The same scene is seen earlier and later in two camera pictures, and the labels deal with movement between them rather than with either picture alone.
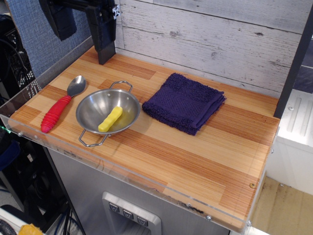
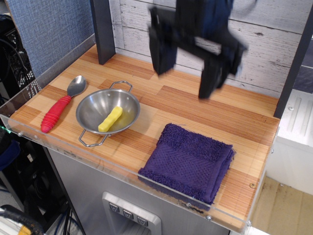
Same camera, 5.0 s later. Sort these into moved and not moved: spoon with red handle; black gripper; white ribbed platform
Moved: black gripper
Not moved: spoon with red handle; white ribbed platform
